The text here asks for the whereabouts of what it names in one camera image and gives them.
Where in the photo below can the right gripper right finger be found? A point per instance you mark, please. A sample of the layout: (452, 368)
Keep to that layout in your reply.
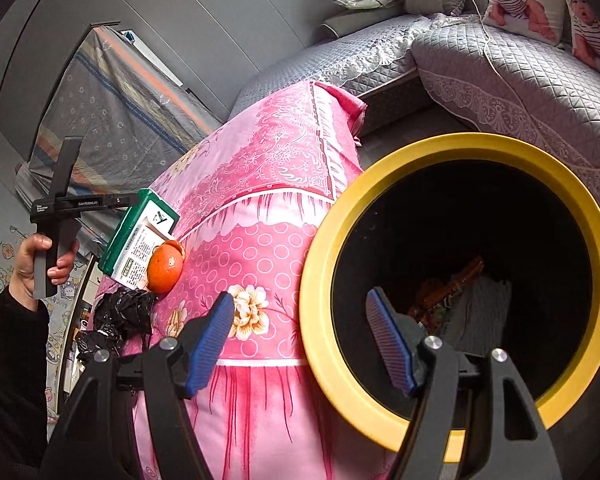
(505, 436)

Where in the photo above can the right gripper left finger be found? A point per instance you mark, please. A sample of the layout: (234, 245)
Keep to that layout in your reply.
(95, 437)

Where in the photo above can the green white box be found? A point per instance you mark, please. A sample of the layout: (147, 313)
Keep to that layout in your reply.
(143, 228)

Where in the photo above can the orange mandarin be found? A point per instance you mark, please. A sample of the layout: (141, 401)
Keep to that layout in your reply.
(165, 267)

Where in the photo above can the black plastic bag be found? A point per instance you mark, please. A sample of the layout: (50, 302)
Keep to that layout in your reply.
(119, 316)

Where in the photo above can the white foam wrap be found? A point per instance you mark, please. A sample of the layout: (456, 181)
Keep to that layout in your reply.
(476, 321)

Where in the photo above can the person left forearm black sleeve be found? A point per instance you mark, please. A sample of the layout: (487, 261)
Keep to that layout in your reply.
(22, 446)

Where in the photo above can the yellow rimmed trash bin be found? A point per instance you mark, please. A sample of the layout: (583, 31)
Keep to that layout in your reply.
(480, 240)

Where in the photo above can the person left hand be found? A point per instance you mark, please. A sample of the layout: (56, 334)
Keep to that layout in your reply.
(21, 285)

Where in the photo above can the pink floral table cloth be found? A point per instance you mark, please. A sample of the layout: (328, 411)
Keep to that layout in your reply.
(250, 198)

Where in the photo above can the grey bolster pillow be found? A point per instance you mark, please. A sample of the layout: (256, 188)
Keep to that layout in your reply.
(351, 21)

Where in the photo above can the grey quilted sofa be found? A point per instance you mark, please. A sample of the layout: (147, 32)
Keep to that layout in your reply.
(500, 81)

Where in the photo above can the baby print pillow right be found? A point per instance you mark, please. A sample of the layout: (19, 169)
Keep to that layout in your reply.
(585, 33)

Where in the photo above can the baby print pillow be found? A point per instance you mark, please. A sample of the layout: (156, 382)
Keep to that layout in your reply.
(585, 33)
(537, 19)

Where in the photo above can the baby print pillow left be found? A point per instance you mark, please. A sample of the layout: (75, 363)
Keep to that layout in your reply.
(537, 19)

